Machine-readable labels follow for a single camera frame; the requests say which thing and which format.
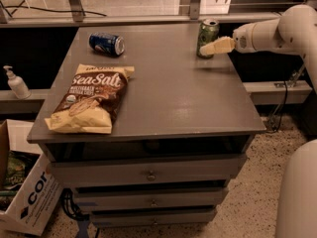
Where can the bottom grey drawer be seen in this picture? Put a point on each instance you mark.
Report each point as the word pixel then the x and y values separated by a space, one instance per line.
pixel 203 215

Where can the grey drawer cabinet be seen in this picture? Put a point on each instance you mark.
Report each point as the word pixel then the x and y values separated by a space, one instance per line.
pixel 176 105

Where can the white cardboard box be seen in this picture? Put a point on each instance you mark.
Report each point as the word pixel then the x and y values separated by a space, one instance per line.
pixel 33 205

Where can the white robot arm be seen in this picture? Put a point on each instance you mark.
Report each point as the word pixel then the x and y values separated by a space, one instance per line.
pixel 293 33

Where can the grey drawer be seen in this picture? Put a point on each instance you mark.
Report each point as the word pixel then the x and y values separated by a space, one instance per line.
pixel 203 215
pixel 147 171
pixel 145 199

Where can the green bag in box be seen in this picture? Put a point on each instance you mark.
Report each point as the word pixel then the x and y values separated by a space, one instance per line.
pixel 18 167

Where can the top grey drawer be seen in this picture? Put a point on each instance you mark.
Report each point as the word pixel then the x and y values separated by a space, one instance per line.
pixel 147 171

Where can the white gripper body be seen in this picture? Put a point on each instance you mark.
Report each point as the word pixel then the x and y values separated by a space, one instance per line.
pixel 243 40

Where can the sea salt chips bag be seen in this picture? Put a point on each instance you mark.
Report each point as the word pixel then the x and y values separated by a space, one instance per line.
pixel 92 102

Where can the middle grey drawer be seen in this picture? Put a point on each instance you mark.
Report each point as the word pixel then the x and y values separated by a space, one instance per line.
pixel 145 199

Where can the green soda can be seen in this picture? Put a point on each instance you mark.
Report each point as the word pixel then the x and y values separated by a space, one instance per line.
pixel 208 32

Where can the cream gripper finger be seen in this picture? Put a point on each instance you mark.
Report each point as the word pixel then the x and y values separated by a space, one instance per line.
pixel 222 45

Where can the blue pepsi can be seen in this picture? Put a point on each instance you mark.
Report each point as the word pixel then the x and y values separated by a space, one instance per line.
pixel 108 44

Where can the white pump bottle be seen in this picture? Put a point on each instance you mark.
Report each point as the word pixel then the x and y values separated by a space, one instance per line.
pixel 17 84

